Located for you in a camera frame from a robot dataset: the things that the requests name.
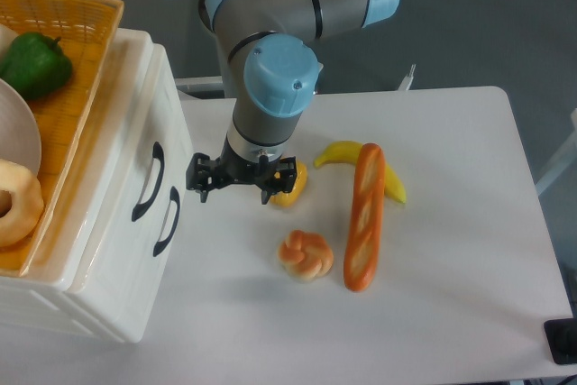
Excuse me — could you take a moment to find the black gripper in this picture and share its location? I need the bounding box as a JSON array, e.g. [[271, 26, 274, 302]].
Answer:
[[186, 134, 298, 205]]

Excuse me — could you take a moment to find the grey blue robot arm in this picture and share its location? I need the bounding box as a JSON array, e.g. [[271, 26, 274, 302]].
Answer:
[[186, 0, 400, 202]]

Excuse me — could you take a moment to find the white plastic drawer cabinet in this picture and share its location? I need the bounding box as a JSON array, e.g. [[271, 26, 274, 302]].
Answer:
[[0, 27, 157, 344]]

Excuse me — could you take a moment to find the yellow bell pepper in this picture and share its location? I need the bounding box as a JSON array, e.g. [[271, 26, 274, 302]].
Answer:
[[270, 160, 307, 207]]

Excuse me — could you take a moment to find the knotted bread roll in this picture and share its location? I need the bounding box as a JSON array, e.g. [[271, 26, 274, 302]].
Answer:
[[277, 230, 334, 282]]

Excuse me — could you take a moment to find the yellow banana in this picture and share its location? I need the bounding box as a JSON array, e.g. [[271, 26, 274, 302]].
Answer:
[[313, 141, 407, 204]]

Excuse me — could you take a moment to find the orange baguette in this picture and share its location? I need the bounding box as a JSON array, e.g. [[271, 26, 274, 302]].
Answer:
[[343, 143, 385, 292]]

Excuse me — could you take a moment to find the yellow woven basket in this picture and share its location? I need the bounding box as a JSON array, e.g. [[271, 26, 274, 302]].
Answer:
[[1, 0, 124, 277]]

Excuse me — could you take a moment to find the white plate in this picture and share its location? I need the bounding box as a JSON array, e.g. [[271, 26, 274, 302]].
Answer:
[[1, 80, 41, 175]]

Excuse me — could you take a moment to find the beige donut bread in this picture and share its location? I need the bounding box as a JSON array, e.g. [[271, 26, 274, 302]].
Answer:
[[1, 160, 44, 248]]

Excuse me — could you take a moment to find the green bell pepper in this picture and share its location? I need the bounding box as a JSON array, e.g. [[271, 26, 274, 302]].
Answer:
[[1, 32, 73, 101]]

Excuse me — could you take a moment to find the white object in basket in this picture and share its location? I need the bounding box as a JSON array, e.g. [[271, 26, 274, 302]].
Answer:
[[0, 24, 18, 60]]

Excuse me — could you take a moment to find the black device at edge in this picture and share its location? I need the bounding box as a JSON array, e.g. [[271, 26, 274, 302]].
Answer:
[[544, 318, 577, 365]]

